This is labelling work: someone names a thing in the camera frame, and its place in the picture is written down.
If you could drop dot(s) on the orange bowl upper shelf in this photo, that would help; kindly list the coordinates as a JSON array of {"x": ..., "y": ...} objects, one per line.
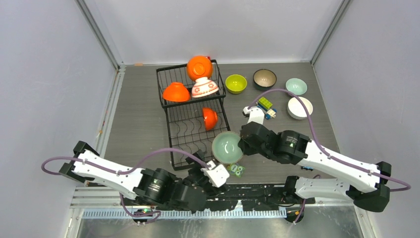
[{"x": 176, "y": 92}]

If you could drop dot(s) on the pale green ringed bowl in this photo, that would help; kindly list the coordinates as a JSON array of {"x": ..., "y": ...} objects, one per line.
[{"x": 296, "y": 86}]

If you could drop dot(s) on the black wire dish rack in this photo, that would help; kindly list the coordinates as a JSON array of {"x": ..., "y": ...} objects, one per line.
[{"x": 185, "y": 122}]

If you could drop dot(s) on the green owl number tile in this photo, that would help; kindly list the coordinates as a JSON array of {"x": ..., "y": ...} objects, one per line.
[{"x": 236, "y": 169}]

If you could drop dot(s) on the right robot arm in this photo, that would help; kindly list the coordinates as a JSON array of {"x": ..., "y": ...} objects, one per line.
[{"x": 351, "y": 180}]

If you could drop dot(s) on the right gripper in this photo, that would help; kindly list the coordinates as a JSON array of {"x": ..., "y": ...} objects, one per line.
[{"x": 245, "y": 148}]

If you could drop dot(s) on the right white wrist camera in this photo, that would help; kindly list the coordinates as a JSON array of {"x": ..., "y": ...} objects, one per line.
[{"x": 254, "y": 114}]

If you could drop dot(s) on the floral pale green bowl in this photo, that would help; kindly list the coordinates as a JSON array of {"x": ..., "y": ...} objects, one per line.
[{"x": 225, "y": 147}]

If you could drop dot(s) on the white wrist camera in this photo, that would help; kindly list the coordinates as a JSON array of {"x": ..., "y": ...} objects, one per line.
[
  {"x": 254, "y": 114},
  {"x": 217, "y": 173}
]

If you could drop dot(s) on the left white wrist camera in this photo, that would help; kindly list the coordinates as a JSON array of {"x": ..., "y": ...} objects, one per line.
[{"x": 217, "y": 173}]

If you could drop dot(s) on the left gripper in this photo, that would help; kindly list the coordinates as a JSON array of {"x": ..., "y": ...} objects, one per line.
[{"x": 208, "y": 188}]

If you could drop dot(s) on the orange bowl shelf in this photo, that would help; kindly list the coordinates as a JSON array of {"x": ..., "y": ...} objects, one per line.
[
  {"x": 210, "y": 118},
  {"x": 176, "y": 92}
]

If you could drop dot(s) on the yellow green bowl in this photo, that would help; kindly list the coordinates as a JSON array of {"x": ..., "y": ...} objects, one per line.
[{"x": 236, "y": 83}]

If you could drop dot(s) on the orange bowl top upright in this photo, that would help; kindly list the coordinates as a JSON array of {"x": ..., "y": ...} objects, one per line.
[{"x": 199, "y": 66}]

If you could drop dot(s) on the white ribbed bowl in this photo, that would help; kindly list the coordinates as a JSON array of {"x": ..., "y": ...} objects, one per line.
[{"x": 296, "y": 110}]

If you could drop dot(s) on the blue owl number tile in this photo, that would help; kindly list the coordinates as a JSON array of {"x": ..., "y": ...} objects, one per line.
[{"x": 307, "y": 168}]

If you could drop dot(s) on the toy brick car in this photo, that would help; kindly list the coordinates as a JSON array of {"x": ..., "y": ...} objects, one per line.
[{"x": 266, "y": 106}]

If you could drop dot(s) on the white red patterned bowl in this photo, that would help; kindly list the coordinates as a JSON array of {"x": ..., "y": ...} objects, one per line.
[{"x": 203, "y": 87}]

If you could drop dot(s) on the orange bowl lower shelf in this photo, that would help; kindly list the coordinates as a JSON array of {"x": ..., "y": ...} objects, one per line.
[{"x": 210, "y": 118}]

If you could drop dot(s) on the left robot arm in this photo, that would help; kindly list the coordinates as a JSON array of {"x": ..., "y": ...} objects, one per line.
[{"x": 157, "y": 187}]

